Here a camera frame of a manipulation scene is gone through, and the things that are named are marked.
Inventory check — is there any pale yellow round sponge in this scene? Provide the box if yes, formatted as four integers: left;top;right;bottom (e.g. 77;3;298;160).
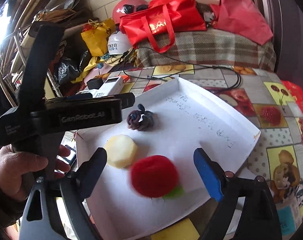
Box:
104;135;138;168

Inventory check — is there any red plush apple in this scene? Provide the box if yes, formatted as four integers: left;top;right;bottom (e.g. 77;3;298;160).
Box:
130;155;184;199

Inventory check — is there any beige knotted rope toy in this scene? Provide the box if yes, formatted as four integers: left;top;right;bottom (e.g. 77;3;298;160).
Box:
271;150;301;202

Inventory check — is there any grey blue hair tie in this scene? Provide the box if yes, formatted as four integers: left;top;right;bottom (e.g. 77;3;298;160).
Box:
131;103;155;123

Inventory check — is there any light blue tissue pack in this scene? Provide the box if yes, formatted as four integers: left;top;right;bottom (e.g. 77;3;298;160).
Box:
276;199;302;239

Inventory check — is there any black white patterned scrunchie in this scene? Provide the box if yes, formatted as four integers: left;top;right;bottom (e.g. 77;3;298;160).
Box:
290;181;303;207

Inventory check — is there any person's left hand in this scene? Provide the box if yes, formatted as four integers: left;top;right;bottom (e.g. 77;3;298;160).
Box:
0;145;48;202

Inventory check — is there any white cardboard box lid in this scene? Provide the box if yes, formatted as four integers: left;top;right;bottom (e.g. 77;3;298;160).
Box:
76;78;260;239

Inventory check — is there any fruit pattern tablecloth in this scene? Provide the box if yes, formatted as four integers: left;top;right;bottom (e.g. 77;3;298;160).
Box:
107;65;303;239

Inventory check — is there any small black box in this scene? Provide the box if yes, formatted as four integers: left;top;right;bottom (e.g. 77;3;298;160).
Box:
86;77;104;89

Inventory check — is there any metal shelf rack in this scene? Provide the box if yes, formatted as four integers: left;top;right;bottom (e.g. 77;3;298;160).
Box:
0;22;65;107

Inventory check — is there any black plastic bag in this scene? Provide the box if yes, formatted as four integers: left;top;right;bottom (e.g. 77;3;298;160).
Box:
55;50;91;86

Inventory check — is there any white power bank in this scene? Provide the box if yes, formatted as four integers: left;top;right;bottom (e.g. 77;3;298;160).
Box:
90;76;124;98

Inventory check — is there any yellow shopping bag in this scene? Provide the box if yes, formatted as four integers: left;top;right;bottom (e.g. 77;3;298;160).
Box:
81;18;116;57

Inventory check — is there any red plastic bag by door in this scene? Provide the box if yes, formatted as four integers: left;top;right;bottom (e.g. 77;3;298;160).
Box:
282;80;303;113

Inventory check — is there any plaid covered bench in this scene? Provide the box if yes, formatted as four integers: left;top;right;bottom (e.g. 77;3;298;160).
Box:
135;29;276;71

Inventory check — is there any pink red helmet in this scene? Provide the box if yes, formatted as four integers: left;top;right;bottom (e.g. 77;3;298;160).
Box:
112;0;148;24

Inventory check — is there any pink red plastic bag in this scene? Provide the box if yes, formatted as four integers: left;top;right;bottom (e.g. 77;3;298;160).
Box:
211;0;273;45

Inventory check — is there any red tote bag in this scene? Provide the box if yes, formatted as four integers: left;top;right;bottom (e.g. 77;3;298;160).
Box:
119;0;207;53

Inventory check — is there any black cable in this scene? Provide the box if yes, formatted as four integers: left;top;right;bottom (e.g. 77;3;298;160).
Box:
121;45;242;92

